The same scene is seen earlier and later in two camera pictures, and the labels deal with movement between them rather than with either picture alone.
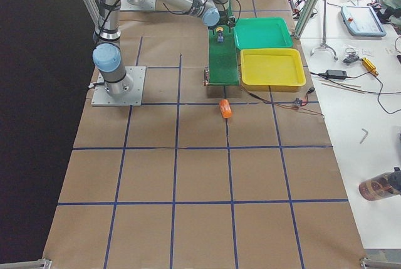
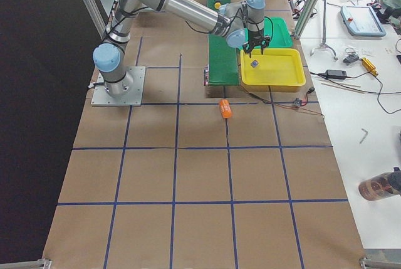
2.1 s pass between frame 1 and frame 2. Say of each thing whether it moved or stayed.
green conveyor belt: stayed
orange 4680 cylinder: stayed
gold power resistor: stayed
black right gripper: moved
